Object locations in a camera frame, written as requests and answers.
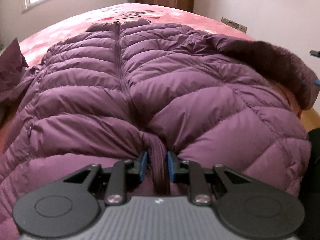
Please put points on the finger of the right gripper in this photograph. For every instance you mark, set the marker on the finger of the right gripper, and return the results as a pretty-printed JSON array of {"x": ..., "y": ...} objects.
[{"x": 315, "y": 54}]

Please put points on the pink heart print blanket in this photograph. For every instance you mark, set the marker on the pink heart print blanket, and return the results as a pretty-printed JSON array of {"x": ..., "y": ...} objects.
[{"x": 75, "y": 25}]

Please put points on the purple down jacket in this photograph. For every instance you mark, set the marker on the purple down jacket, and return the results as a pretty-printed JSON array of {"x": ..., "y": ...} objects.
[{"x": 274, "y": 150}]

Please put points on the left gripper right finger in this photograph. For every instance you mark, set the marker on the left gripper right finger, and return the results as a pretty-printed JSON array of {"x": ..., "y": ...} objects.
[{"x": 247, "y": 207}]

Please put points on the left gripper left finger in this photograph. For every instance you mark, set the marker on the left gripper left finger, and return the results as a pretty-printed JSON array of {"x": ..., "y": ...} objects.
[{"x": 72, "y": 204}]

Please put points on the wall power socket strip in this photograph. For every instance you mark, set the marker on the wall power socket strip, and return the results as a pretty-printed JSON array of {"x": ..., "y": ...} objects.
[{"x": 234, "y": 25}]

